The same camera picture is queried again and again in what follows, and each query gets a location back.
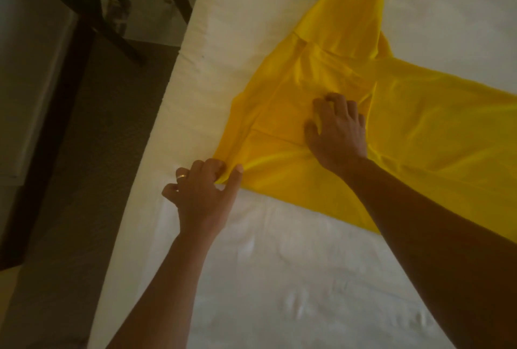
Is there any person's left hand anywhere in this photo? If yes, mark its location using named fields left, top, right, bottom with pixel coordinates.
left=162, top=158, right=244, bottom=241

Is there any person's right hand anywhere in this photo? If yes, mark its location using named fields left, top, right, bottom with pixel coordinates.
left=303, top=93, right=371, bottom=176

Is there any yellow shirt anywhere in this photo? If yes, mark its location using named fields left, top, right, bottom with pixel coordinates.
left=212, top=0, right=517, bottom=242

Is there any person's right forearm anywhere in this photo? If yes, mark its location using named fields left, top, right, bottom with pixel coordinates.
left=341, top=157, right=517, bottom=349

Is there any person's left forearm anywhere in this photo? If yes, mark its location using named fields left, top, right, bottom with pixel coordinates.
left=109, top=230, right=221, bottom=349

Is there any white bed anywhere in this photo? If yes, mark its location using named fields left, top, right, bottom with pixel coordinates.
left=87, top=0, right=517, bottom=349

